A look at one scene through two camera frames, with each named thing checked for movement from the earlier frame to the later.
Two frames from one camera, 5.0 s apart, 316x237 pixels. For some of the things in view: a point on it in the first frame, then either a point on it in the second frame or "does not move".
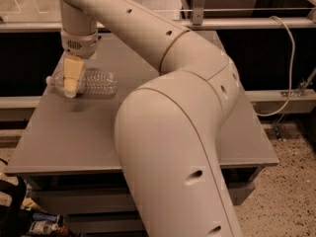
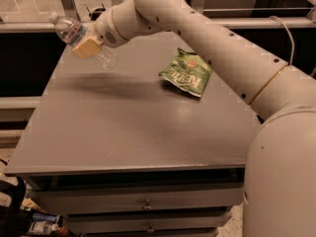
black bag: (15, 220) does not move
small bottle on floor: (41, 227) does not move
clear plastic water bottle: (92, 82) -> (74, 33)
